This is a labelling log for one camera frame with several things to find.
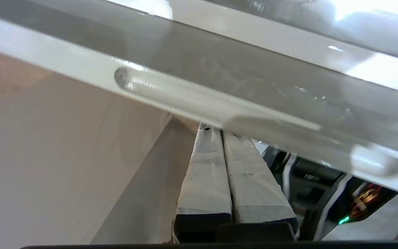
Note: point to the white black robot base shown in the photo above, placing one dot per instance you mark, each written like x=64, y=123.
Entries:
x=375, y=224

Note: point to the white cabinet drawer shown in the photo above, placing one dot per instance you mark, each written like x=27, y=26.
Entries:
x=185, y=97

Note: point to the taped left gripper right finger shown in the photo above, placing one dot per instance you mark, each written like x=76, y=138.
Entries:
x=250, y=183

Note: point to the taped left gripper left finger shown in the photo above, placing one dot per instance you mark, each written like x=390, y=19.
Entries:
x=206, y=180

